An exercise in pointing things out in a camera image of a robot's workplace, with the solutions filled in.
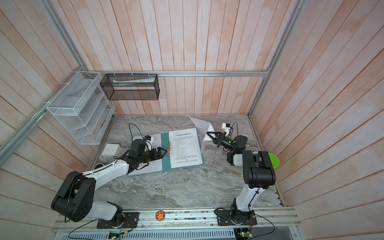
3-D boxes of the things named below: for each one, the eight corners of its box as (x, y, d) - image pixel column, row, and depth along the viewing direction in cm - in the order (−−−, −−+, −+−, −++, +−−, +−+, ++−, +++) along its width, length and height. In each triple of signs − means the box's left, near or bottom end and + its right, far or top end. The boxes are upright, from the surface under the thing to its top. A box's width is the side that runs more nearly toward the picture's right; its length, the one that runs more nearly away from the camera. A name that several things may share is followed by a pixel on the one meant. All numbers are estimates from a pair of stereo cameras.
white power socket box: (104, 156, 99) (101, 153, 96) (108, 146, 104) (106, 143, 101) (118, 156, 99) (116, 153, 96) (121, 146, 104) (119, 143, 101)
